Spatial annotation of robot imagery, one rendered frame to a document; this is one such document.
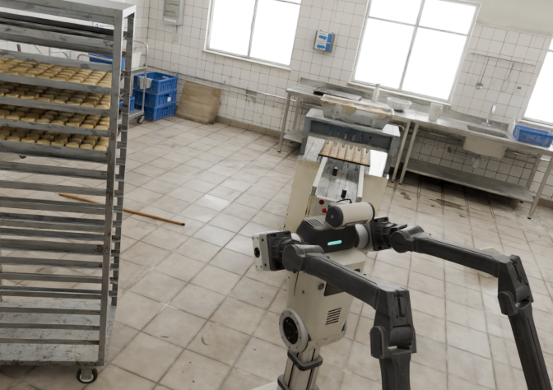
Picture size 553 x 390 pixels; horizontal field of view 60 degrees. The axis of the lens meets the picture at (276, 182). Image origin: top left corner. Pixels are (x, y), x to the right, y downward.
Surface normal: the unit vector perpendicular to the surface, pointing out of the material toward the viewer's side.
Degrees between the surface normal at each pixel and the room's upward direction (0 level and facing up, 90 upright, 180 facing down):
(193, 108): 66
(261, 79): 90
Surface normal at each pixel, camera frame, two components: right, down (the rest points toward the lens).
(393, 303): 0.55, -0.23
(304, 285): -0.83, 0.06
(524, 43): -0.31, 0.29
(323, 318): 0.53, 0.39
